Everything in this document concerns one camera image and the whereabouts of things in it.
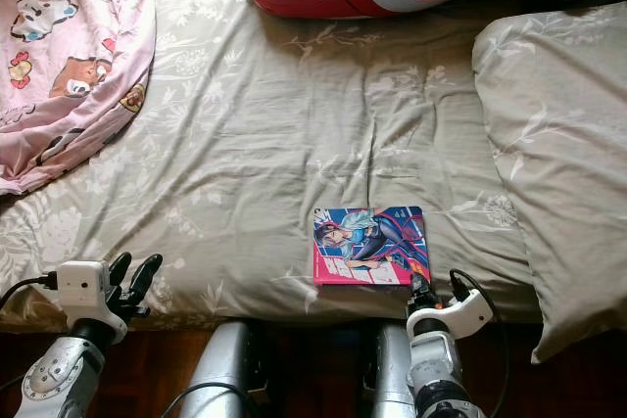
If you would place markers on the colourful comic book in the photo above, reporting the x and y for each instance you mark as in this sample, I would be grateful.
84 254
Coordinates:
372 247

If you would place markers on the pink cartoon print blanket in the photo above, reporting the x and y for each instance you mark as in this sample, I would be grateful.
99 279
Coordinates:
69 66

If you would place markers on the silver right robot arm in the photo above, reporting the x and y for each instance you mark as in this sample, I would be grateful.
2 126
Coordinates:
441 369

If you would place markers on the silver right robot leg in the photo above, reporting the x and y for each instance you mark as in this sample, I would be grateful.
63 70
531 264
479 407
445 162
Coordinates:
392 379

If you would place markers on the silver robot leg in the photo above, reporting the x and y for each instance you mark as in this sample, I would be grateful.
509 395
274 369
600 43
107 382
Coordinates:
225 369
392 379

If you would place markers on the silver left robot leg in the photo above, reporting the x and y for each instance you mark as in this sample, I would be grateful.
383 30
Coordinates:
225 369

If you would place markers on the beige floral bed sheet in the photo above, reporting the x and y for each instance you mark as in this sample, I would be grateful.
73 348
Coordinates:
274 144

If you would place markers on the beige floral pillow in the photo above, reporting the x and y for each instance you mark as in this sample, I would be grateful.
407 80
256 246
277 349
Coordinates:
558 144

